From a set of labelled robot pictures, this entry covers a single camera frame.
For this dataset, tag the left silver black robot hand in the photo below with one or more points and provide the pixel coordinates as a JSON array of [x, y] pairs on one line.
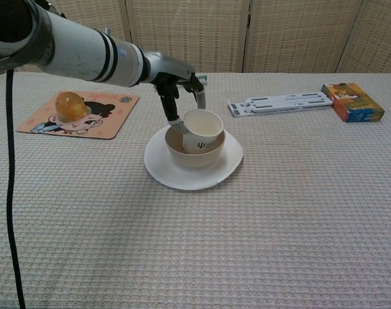
[[168, 69]]

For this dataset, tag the beige bowl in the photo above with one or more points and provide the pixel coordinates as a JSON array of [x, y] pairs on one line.
[[195, 159]]

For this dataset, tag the white paper cup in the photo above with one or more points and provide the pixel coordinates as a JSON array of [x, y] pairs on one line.
[[203, 127]]

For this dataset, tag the wrapped orange bun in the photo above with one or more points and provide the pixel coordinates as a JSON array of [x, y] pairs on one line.
[[71, 106]]

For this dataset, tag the colourful cardboard box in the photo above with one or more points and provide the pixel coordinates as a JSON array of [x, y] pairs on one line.
[[356, 103]]

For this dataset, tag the large white plate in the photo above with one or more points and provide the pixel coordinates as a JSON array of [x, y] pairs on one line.
[[195, 178]]

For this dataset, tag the pink cartoon mouse pad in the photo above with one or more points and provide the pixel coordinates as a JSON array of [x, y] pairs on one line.
[[118, 109]]

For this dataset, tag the green cleaning brush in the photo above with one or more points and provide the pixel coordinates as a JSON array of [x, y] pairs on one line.
[[204, 78]]

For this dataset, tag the white folding laptop stand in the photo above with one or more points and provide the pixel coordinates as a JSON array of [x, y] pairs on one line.
[[279, 103]]

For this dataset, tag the beige folding screen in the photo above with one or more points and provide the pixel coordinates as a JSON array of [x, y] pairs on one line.
[[279, 35]]

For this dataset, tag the pale woven tablecloth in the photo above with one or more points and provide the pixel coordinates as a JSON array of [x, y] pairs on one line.
[[279, 209]]

